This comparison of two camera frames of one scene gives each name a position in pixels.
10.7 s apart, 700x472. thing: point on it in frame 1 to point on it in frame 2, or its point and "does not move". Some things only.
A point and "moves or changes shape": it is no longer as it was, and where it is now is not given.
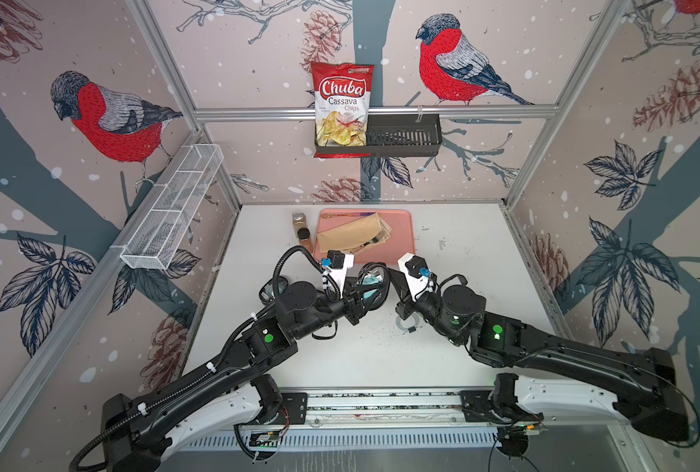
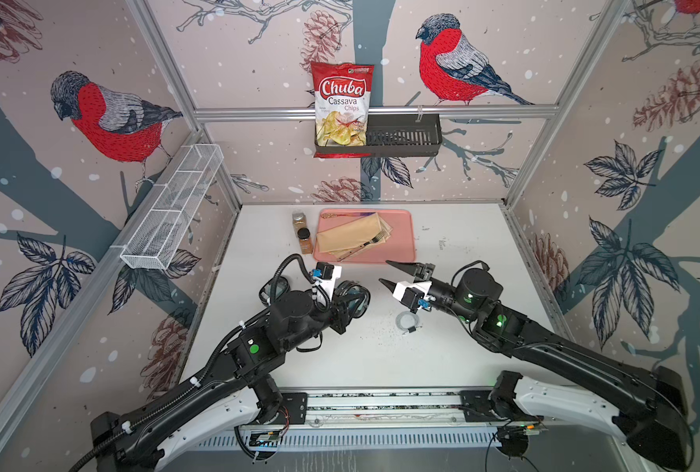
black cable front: [374, 279] moves or changes shape
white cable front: [410, 329] does not move
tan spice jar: [299, 221] does not move
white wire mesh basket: [175, 206] does not move
